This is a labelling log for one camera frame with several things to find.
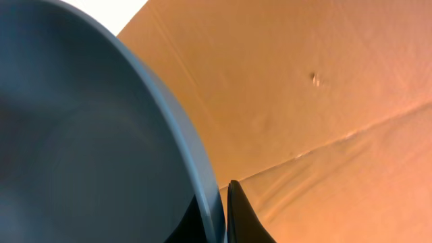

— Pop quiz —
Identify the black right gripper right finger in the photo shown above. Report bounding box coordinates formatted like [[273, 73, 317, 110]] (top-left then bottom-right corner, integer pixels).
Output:
[[227, 180, 275, 243]]

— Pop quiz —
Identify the brown cardboard panel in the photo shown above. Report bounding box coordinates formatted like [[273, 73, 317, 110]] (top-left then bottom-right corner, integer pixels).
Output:
[[118, 0, 431, 242]]

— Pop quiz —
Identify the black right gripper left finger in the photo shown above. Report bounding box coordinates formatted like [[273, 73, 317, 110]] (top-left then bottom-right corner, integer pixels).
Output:
[[164, 196, 207, 243]]

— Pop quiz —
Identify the dark blue plate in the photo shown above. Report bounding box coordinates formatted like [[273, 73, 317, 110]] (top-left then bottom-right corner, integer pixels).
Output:
[[1, 1, 226, 242]]

